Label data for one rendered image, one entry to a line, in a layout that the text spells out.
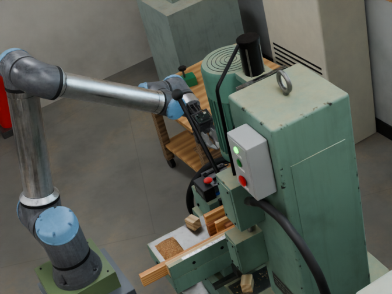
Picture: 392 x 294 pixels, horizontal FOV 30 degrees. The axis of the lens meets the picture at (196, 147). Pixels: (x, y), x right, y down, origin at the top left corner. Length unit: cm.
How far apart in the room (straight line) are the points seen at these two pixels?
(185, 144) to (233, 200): 221
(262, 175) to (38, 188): 118
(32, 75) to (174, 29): 207
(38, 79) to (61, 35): 275
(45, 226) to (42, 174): 19
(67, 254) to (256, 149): 115
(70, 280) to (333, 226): 116
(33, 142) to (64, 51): 262
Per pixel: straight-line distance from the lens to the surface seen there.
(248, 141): 174
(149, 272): 227
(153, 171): 430
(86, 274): 276
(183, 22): 443
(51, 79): 245
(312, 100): 177
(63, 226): 265
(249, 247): 210
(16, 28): 508
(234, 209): 195
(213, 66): 203
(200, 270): 231
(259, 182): 178
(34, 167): 271
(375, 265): 234
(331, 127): 179
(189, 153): 404
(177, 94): 213
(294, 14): 385
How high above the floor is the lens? 247
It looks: 34 degrees down
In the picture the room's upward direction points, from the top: 15 degrees counter-clockwise
